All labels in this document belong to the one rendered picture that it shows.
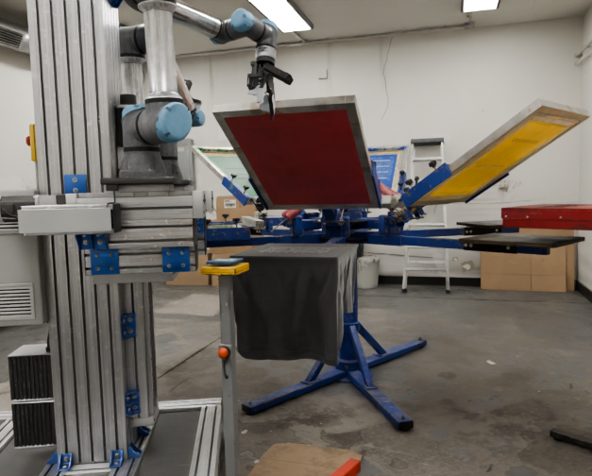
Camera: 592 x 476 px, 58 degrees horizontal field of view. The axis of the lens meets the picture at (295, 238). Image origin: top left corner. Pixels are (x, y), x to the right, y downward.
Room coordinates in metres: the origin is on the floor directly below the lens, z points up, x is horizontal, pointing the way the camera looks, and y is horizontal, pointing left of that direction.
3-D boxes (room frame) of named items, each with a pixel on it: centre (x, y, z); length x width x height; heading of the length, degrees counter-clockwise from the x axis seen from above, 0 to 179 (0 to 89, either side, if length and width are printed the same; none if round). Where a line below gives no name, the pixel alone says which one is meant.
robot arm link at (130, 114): (1.76, 0.49, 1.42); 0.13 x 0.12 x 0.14; 49
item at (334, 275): (2.07, 0.06, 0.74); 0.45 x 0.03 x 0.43; 74
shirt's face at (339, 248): (2.29, -0.01, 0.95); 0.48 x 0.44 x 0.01; 164
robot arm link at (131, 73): (2.30, 0.67, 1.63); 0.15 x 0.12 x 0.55; 69
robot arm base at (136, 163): (1.77, 0.50, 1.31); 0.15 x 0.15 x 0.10
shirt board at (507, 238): (2.87, -0.79, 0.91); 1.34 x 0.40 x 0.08; 44
